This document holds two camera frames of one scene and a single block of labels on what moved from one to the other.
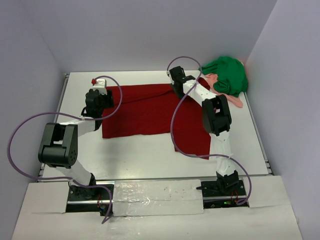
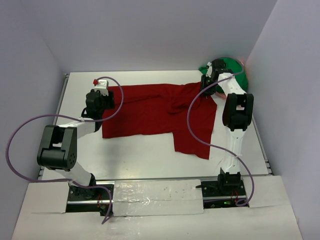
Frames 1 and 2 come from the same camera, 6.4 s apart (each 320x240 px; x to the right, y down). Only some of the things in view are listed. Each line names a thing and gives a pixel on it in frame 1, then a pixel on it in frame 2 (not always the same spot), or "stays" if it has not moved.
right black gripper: [179, 95] -> [204, 79]
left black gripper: [108, 98] stays
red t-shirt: [157, 108] stays
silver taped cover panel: [133, 198] stays
